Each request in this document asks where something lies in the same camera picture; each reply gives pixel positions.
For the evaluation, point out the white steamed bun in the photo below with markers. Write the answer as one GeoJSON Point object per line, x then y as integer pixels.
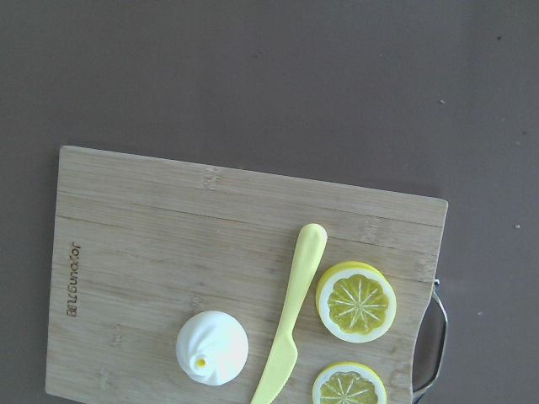
{"type": "Point", "coordinates": [212, 348]}

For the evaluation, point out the yellow plastic knife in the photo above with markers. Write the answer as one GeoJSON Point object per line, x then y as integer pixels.
{"type": "Point", "coordinates": [308, 253]}

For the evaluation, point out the upper lemon half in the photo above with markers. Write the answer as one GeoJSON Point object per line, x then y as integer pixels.
{"type": "Point", "coordinates": [355, 302]}

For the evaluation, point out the lemon half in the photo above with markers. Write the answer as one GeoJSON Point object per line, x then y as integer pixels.
{"type": "Point", "coordinates": [348, 383]}
{"type": "Point", "coordinates": [355, 302]}

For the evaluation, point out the bamboo cutting board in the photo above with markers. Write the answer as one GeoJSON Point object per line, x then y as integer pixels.
{"type": "Point", "coordinates": [141, 244]}

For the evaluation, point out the lower lemon half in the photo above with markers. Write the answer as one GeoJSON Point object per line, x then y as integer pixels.
{"type": "Point", "coordinates": [348, 383]}

